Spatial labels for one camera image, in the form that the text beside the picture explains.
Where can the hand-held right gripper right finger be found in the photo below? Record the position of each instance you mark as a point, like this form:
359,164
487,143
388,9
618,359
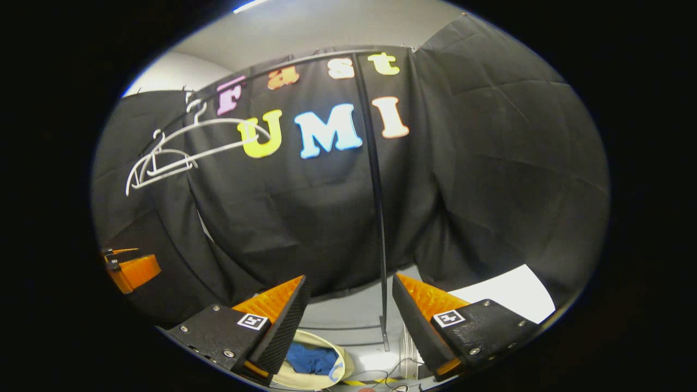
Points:
414,326

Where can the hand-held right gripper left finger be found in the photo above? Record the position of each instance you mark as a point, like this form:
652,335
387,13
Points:
286,326

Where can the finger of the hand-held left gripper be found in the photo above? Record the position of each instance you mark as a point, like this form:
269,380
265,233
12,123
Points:
136,272
122,251

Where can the beige laundry hamper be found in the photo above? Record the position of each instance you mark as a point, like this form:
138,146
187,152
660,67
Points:
313,383

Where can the white plastic clothes hanger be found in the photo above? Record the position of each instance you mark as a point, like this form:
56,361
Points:
169,171
218,153

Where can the black metal clothes rack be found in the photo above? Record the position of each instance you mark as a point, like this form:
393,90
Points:
375,190

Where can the yellow black floor tape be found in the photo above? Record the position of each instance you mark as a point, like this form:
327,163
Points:
359,382

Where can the white floor sheet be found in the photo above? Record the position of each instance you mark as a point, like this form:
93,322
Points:
517,294

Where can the black backdrop cloth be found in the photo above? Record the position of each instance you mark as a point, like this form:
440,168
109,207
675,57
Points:
490,190

